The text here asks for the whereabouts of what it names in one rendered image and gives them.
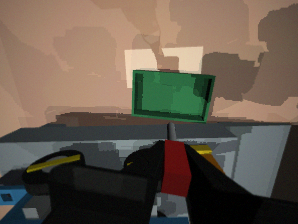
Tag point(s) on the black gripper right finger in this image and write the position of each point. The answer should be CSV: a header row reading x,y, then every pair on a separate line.
x,y
214,198

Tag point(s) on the yellow wedge chock with orange handle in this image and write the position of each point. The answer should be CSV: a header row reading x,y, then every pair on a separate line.
x,y
205,151

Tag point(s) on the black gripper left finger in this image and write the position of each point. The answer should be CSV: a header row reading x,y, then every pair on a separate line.
x,y
129,192

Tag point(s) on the grey ramp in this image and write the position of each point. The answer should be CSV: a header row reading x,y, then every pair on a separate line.
x,y
261,157

